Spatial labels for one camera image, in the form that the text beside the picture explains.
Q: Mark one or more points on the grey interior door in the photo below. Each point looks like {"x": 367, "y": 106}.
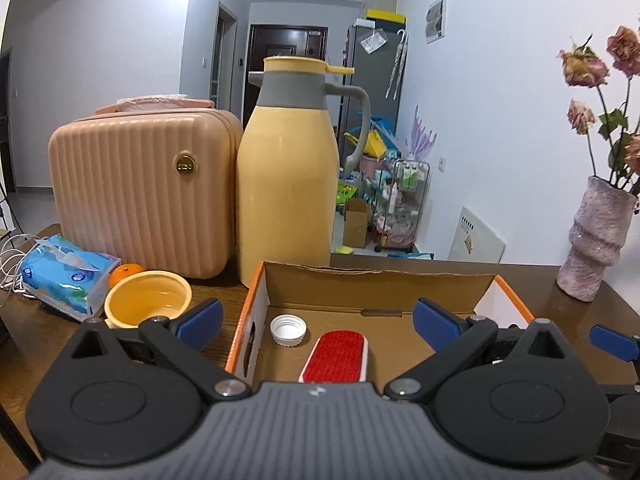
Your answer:
{"x": 222, "y": 55}

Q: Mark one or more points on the clear plastic bag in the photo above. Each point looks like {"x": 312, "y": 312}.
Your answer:
{"x": 372, "y": 41}

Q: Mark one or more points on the folded umbrella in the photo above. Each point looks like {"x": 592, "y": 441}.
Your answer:
{"x": 397, "y": 65}

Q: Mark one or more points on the red cardboard box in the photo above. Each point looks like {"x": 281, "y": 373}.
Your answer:
{"x": 350, "y": 295}

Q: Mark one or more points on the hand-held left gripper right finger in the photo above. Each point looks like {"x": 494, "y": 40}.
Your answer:
{"x": 435, "y": 320}

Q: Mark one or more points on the yellow ceramic mug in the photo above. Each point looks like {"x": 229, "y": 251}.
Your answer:
{"x": 145, "y": 300}

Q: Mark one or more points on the blue tissue pack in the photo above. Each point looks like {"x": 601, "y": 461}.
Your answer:
{"x": 65, "y": 280}

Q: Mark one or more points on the dried pink roses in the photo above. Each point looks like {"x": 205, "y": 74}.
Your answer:
{"x": 585, "y": 67}

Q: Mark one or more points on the grey cabinet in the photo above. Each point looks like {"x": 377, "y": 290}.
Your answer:
{"x": 375, "y": 85}

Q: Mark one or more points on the small brown cardboard box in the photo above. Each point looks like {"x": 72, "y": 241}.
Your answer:
{"x": 356, "y": 225}

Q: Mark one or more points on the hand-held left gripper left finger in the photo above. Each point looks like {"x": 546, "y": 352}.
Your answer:
{"x": 202, "y": 317}

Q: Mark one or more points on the white board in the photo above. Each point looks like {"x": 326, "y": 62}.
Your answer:
{"x": 475, "y": 240}

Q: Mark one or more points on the pink textured vase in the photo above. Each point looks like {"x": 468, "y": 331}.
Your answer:
{"x": 595, "y": 245}

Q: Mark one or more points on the pink ribbed suitcase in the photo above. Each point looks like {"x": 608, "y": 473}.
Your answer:
{"x": 140, "y": 195}

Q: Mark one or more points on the orange fruit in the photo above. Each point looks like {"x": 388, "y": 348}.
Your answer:
{"x": 122, "y": 274}

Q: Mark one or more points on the yellow box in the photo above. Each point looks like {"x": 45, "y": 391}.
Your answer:
{"x": 385, "y": 16}

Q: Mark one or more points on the wall electrical panel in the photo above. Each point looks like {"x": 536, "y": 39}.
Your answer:
{"x": 435, "y": 19}

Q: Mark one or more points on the red and white lint brush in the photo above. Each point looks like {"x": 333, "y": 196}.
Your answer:
{"x": 335, "y": 357}

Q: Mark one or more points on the blue plastic hangers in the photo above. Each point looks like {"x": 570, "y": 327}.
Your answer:
{"x": 382, "y": 127}

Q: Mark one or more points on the purple coral wall decal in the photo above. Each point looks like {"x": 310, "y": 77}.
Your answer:
{"x": 421, "y": 135}

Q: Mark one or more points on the dark wooden door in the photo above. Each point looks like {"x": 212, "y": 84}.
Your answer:
{"x": 287, "y": 40}

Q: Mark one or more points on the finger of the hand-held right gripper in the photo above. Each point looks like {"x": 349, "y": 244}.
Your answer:
{"x": 612, "y": 340}

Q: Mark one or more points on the pink bucket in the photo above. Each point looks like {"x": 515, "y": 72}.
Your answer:
{"x": 371, "y": 165}

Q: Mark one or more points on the white bottle cap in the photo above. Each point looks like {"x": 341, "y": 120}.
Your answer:
{"x": 288, "y": 330}

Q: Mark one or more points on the yellow thermos jug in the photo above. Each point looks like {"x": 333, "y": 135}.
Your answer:
{"x": 285, "y": 185}

